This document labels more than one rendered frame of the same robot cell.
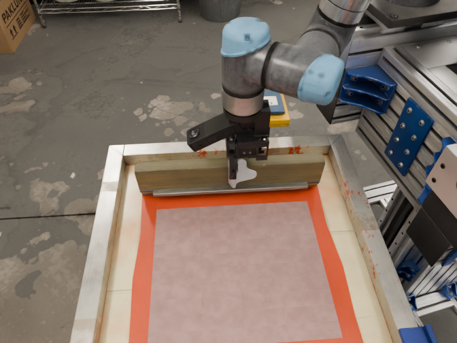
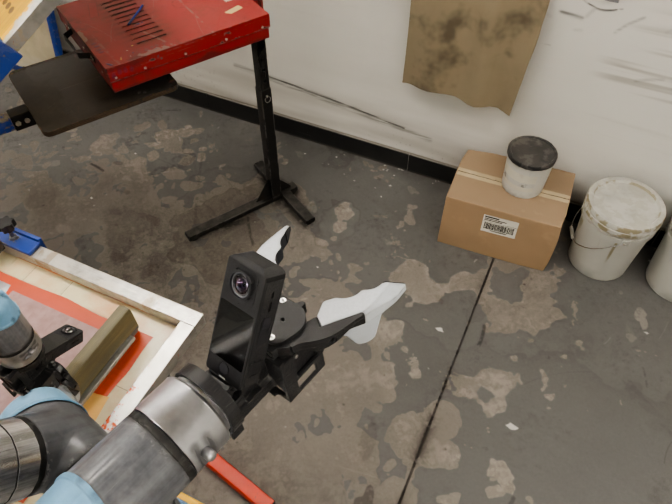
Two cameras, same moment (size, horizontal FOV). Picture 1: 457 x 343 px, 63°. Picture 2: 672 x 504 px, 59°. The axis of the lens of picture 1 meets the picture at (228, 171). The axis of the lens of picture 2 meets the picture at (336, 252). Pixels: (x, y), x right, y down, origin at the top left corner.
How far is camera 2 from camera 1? 1.41 m
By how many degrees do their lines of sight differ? 68
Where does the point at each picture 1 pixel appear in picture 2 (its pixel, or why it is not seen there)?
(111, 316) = (53, 279)
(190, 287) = not seen: hidden behind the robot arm
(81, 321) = (53, 256)
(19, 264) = (387, 342)
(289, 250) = not seen: outside the picture
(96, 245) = (100, 277)
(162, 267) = (57, 319)
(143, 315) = (36, 296)
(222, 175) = not seen: hidden behind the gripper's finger
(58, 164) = (543, 412)
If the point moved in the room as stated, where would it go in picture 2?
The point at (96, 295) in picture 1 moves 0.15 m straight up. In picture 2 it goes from (63, 267) to (39, 226)
